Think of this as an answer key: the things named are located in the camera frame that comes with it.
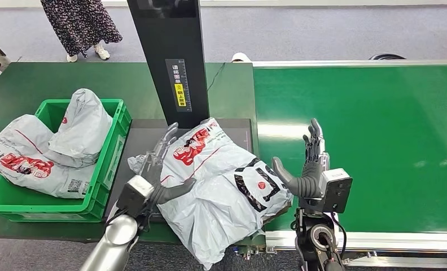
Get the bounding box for green plastic basket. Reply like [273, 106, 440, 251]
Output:
[0, 98, 132, 224]

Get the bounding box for black cable coil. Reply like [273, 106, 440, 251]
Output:
[368, 53, 407, 62]

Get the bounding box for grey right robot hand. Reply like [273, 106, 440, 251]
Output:
[271, 118, 331, 199]

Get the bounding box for green conveyor belt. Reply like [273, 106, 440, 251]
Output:
[252, 64, 447, 233]

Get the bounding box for black scale column with ruler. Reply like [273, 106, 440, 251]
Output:
[126, 0, 211, 130]

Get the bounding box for aluminium conveyor frame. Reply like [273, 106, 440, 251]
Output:
[251, 59, 447, 270]

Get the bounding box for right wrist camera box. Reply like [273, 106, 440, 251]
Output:
[318, 168, 354, 215]

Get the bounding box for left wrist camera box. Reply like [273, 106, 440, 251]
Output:
[117, 174, 156, 218]

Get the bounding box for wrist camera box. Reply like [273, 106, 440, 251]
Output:
[117, 174, 156, 218]
[318, 168, 354, 215]

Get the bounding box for white rounded object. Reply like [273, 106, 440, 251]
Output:
[231, 52, 252, 64]

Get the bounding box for black weighing scale platform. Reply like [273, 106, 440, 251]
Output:
[103, 119, 261, 226]

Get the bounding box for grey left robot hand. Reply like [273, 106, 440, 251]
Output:
[138, 122, 198, 206]

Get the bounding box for grey mailer bag black frame print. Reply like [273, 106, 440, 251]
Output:
[128, 117, 294, 271]

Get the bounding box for large grey mailer bag red print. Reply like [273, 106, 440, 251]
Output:
[0, 114, 97, 200]

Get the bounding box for small plain grey mailer bag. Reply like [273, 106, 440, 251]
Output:
[43, 88, 113, 169]

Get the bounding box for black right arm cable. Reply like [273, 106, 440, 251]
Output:
[330, 211, 348, 263]

